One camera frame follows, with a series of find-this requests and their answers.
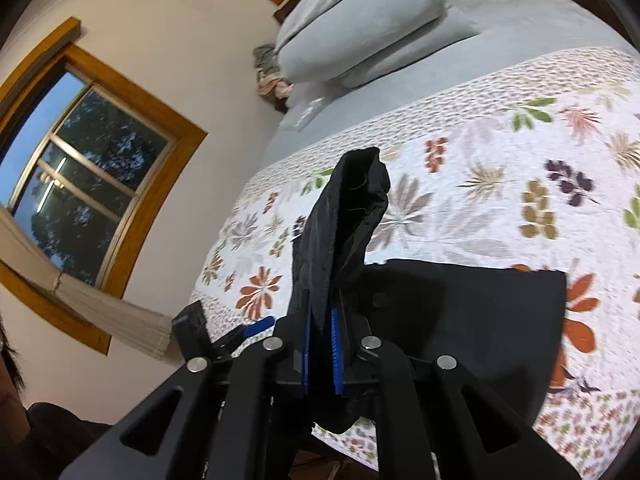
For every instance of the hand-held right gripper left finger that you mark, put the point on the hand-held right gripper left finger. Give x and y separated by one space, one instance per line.
306 355

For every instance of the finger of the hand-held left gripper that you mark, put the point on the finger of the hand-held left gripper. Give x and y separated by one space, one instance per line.
260 326
190 330

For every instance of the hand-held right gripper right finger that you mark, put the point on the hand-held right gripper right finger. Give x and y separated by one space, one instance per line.
338 355

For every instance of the black pants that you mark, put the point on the black pants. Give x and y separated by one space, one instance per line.
475 320

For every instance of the beige curtain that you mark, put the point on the beige curtain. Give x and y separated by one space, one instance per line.
100 305

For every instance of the person's dark clothing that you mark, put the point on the person's dark clothing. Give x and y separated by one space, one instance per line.
65 435

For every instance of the person's head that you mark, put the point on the person's head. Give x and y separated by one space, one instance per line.
10 360

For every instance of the wooden window with crossbars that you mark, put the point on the wooden window with crossbars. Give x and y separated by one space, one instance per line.
75 175

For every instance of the floral quilted bedspread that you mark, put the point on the floral quilted bedspread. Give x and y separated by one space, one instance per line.
475 185

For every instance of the clear plastic packet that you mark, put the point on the clear plastic packet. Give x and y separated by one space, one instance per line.
310 112

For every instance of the pile of clothes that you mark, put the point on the pile of clothes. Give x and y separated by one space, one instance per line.
272 72

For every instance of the grey pillow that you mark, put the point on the grey pillow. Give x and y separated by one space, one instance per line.
425 45

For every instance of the wooden bed with grey sheet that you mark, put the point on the wooden bed with grey sheet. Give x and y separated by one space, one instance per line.
500 25

